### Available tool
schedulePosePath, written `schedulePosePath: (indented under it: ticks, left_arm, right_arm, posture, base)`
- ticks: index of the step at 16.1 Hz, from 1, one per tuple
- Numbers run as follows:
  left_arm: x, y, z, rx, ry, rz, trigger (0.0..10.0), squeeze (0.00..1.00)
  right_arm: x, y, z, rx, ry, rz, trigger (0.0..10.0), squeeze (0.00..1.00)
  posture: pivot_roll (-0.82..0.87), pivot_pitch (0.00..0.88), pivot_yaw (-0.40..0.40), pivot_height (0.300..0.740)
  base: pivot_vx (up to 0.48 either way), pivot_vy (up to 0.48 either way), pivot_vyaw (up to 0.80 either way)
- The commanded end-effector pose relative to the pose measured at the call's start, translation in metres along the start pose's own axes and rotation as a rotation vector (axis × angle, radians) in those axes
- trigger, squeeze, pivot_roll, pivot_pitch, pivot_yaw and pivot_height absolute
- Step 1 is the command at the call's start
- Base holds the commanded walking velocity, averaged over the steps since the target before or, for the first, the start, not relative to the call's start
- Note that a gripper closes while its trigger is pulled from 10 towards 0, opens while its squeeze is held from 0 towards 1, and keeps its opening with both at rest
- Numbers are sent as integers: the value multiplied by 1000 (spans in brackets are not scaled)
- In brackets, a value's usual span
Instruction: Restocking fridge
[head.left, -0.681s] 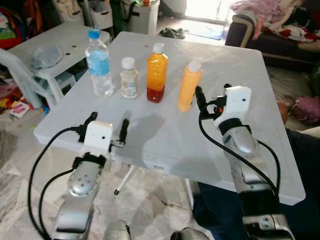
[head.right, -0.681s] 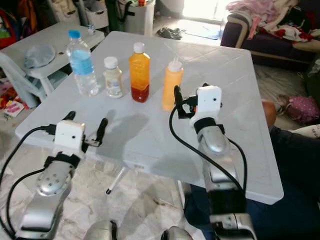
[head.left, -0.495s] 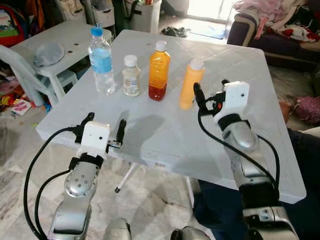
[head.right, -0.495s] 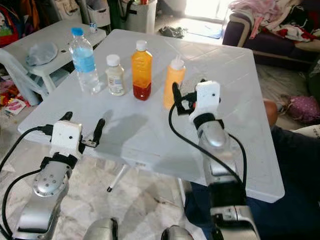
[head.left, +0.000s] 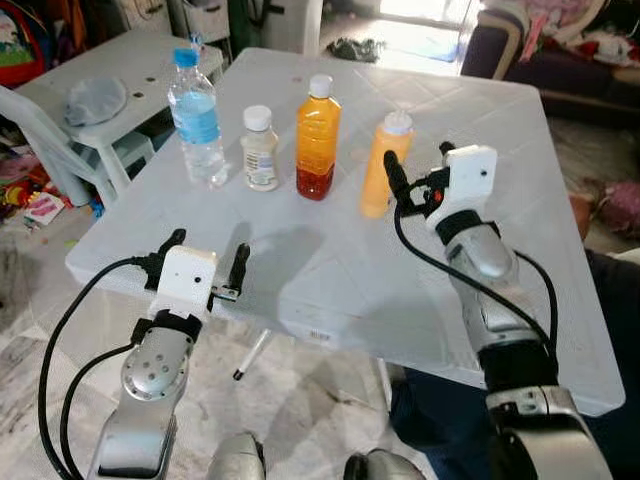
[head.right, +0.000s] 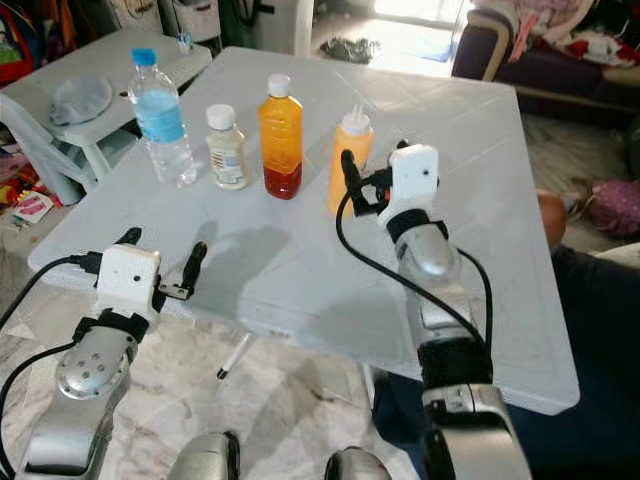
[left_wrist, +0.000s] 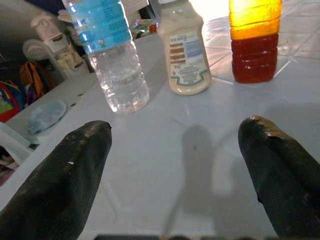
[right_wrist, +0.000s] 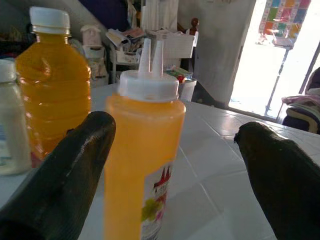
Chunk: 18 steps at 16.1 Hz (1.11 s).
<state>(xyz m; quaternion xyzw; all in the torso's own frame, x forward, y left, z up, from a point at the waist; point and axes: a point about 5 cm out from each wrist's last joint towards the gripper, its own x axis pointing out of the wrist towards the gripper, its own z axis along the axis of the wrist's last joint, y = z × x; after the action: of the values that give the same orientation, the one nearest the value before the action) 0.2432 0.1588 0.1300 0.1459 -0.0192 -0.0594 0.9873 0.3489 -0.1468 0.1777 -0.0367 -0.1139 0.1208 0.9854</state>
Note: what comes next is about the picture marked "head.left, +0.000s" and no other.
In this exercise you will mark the yellow squeeze bottle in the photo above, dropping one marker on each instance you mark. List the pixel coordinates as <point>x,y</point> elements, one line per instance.
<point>377,175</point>

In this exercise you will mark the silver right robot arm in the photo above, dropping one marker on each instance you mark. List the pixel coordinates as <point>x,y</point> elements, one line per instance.
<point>490,255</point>

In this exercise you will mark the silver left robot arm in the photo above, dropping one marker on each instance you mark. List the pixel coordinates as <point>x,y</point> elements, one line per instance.
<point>150,375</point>

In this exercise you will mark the orange juice bottle white cap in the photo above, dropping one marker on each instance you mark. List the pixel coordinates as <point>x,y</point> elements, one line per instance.
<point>318,140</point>

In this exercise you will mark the white table leg black tip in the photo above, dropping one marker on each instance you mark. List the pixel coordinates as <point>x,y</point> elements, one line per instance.
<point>252,356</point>

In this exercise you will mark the dark purple sofa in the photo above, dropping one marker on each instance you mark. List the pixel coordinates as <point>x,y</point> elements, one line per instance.
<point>520,65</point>

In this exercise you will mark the small cream bottle white cap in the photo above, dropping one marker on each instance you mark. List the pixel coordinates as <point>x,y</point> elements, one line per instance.
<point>260,155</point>

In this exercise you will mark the pink bag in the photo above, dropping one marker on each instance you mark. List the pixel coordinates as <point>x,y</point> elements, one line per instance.
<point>622,208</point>

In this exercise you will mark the clear water bottle blue cap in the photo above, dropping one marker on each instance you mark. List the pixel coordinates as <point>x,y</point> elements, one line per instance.
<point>197,120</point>

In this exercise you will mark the pink white booklet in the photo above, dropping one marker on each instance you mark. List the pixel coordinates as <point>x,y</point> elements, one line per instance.
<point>45,208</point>

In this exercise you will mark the dark crumpled cloth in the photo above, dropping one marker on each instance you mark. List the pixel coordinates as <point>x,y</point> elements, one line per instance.
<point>355,50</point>

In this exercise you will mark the grey cloth cap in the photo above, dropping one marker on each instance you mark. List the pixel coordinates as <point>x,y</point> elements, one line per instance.
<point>96,102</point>

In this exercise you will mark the white plastic chair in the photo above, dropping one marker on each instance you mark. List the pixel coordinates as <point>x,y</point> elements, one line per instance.
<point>40,135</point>

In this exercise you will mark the small white plastic table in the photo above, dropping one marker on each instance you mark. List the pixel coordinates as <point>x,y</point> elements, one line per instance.
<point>130,65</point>

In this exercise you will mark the silver robot left leg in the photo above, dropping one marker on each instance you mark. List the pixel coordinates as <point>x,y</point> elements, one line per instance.
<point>237,458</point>

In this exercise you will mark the silver robot leg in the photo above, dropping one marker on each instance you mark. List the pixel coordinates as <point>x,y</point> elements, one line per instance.
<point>385,466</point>
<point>237,458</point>

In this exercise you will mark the small clear cup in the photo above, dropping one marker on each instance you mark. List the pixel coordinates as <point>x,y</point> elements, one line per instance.
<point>197,42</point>

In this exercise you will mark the colourful children's backpack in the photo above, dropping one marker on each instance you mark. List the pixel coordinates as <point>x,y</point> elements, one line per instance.
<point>20,50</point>

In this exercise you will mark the silver robot right leg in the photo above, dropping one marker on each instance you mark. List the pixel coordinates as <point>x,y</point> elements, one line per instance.
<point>385,466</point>

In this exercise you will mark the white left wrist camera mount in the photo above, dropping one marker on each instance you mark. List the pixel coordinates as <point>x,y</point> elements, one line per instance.
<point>185,280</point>

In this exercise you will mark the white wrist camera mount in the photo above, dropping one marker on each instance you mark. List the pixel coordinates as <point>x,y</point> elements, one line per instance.
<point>470,180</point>
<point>185,280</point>

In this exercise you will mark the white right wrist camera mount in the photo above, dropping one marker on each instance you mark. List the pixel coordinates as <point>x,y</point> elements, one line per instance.
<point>470,180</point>

